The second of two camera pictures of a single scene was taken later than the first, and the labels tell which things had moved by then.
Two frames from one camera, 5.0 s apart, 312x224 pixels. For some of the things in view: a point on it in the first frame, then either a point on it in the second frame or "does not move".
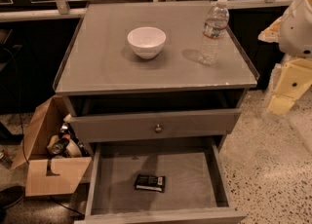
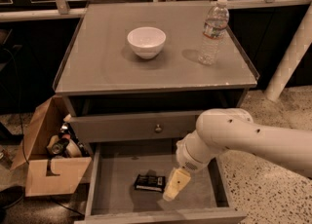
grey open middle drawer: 196,189 does not move
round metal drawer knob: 158,130 does not move
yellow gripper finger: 294,80 -> 191,158
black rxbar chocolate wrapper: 149,183 does not move
